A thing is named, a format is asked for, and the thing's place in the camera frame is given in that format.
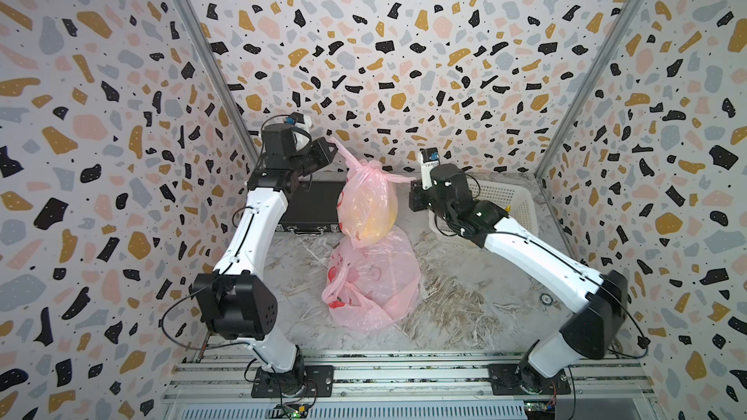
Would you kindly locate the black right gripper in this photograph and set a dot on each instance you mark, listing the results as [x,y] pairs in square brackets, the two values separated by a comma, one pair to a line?
[417,204]

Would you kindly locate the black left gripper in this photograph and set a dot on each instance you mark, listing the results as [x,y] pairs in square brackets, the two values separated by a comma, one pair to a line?
[318,147]

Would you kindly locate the pink plastic bag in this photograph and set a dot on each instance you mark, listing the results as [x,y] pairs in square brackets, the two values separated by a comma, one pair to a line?
[367,207]
[373,287]

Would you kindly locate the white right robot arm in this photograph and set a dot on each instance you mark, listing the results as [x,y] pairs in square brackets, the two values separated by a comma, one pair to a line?
[598,301]

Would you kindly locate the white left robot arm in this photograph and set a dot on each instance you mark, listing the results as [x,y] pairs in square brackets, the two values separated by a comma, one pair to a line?
[234,301]

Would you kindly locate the black ribbed carry case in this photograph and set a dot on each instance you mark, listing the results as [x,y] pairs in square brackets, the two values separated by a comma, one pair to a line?
[312,210]

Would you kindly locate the white perforated plastic basket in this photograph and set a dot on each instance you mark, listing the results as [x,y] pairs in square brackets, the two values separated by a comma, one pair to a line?
[516,200]

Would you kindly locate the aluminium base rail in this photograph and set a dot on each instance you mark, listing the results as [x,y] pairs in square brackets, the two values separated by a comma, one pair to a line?
[408,385]

